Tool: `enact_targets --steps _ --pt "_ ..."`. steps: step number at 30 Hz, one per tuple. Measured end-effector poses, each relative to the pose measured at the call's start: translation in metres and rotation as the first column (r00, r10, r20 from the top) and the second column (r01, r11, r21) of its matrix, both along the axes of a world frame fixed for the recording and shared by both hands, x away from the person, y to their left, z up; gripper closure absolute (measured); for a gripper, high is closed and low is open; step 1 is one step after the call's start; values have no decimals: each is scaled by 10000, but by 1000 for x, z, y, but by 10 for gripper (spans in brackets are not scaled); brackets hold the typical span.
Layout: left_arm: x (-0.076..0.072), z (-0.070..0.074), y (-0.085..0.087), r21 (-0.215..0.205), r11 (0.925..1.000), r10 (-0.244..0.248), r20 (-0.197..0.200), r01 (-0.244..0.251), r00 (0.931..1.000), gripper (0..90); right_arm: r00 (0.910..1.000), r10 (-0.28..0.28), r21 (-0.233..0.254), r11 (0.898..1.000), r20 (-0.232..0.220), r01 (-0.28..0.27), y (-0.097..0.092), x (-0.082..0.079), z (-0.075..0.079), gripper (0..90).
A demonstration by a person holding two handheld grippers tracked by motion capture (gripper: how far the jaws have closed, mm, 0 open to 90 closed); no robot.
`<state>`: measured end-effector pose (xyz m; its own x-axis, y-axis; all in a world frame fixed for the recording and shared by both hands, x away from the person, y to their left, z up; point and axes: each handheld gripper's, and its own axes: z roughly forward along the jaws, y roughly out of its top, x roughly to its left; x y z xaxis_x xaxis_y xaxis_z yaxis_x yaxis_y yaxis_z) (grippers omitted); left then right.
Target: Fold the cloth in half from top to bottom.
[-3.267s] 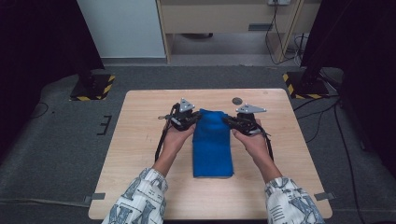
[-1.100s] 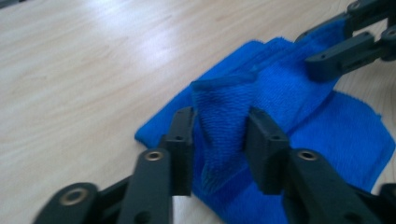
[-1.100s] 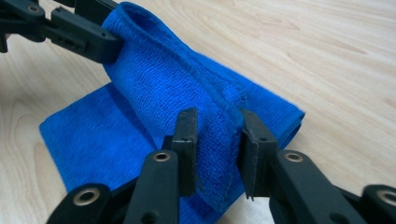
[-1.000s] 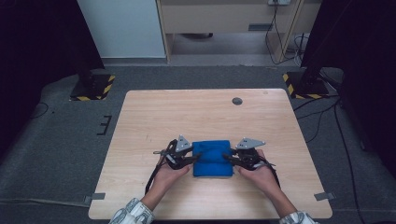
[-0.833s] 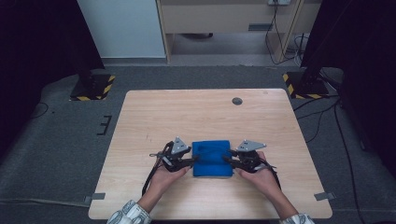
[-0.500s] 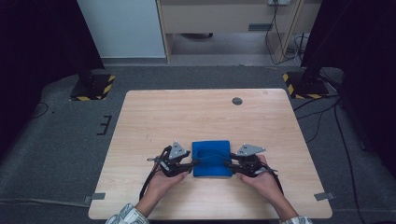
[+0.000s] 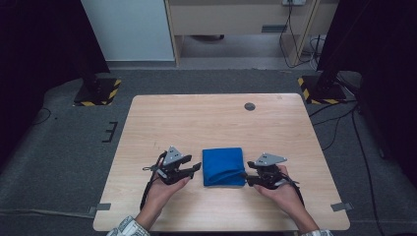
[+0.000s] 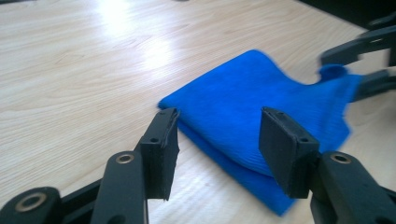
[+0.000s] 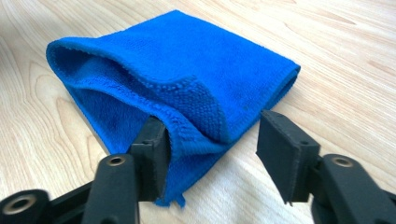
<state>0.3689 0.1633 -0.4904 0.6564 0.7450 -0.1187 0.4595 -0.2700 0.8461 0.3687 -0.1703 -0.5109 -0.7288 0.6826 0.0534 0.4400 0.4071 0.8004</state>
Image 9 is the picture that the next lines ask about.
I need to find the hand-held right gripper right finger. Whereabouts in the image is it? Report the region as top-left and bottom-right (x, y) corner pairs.
(255, 109), (321, 206)

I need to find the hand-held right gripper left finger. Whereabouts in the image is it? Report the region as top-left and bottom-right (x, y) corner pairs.
(128, 115), (172, 203)

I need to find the blue towel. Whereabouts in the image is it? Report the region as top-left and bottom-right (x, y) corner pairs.
(46, 8), (302, 209)

